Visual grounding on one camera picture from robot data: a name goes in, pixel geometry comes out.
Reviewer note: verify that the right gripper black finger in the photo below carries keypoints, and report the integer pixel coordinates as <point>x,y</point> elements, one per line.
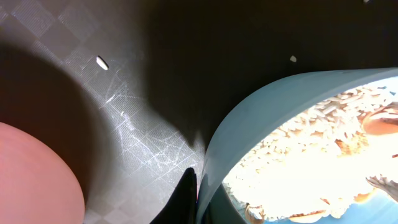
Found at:
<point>181,207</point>

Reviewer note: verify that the light blue bowl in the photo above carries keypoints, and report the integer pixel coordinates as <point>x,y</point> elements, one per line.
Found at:
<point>259,114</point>

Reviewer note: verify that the rice and food scraps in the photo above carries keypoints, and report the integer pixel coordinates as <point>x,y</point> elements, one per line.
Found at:
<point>339,152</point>

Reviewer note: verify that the dark brown serving tray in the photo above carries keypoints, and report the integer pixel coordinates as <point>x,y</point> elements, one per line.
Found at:
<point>129,92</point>

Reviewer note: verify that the pink white bowl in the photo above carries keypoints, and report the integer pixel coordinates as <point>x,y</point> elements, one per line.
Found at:
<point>37,186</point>

